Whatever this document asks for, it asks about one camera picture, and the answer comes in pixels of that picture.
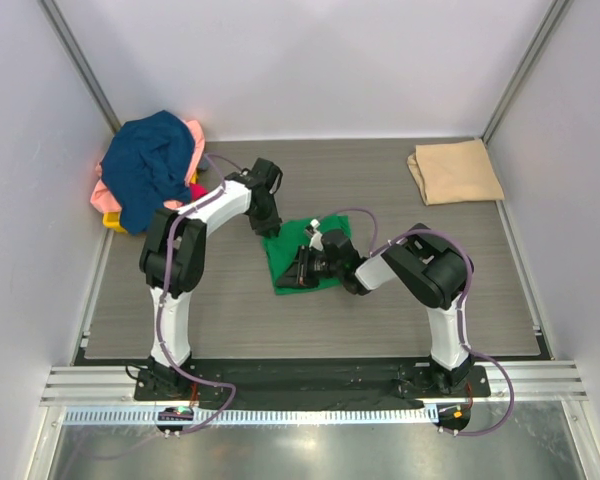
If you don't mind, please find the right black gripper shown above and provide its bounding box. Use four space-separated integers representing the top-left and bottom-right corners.
276 245 343 290

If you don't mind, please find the green t-shirt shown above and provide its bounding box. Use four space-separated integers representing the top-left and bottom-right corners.
261 217 340 296

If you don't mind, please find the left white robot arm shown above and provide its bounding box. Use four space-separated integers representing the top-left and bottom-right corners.
134 158 283 400

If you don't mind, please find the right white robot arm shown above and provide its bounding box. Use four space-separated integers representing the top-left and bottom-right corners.
274 220 474 396

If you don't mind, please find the magenta cloth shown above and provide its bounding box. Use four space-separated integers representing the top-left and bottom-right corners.
189 183 209 202

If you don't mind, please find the navy blue t-shirt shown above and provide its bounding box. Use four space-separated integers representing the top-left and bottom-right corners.
101 110 195 235

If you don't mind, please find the yellow plastic bin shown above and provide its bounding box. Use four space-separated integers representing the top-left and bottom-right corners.
102 172 199 233

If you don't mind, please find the pink t-shirt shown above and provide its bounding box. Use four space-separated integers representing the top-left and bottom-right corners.
90 120 206 214

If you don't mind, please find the folded beige t-shirt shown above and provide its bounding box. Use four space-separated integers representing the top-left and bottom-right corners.
406 139 504 206

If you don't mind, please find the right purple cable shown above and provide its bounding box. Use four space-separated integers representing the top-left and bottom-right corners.
309 207 516 439

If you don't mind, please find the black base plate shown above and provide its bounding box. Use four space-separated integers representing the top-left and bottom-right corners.
134 357 491 411

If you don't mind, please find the slotted cable duct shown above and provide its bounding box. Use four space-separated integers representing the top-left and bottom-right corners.
64 404 438 427

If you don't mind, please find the aluminium frame rail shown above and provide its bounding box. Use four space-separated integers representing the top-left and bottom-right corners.
40 361 588 407

